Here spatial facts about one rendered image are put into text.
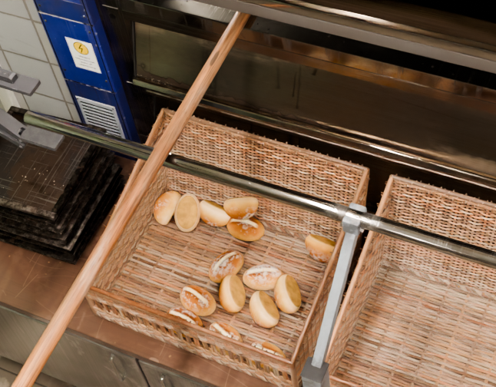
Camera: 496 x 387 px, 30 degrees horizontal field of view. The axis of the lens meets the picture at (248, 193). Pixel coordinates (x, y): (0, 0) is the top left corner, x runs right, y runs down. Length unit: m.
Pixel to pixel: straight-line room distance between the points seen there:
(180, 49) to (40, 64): 0.49
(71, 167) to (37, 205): 0.13
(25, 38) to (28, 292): 0.65
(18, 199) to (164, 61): 0.49
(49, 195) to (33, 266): 0.25
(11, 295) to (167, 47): 0.76
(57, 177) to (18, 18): 0.41
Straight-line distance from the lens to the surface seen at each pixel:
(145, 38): 2.23
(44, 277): 2.45
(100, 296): 2.23
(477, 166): 2.04
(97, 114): 2.52
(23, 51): 2.54
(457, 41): 1.61
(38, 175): 2.35
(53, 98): 2.64
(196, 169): 1.79
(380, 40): 1.65
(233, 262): 2.29
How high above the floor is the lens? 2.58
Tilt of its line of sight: 54 degrees down
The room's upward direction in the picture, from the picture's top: 11 degrees counter-clockwise
